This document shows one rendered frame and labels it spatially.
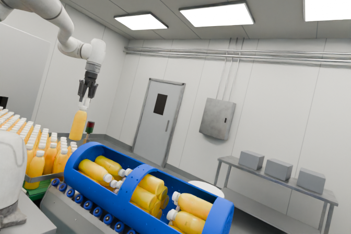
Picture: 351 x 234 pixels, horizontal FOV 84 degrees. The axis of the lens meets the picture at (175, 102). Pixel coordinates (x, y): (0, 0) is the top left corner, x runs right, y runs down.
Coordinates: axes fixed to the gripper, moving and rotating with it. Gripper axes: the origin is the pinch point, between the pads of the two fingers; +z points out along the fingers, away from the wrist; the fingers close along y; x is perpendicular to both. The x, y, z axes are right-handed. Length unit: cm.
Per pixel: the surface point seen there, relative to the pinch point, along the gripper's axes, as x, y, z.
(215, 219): -95, -13, 26
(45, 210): -4, -12, 64
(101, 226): -45, -12, 53
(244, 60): -40, 344, -141
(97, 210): -40, -11, 48
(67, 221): -24, -13, 60
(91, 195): -35, -13, 41
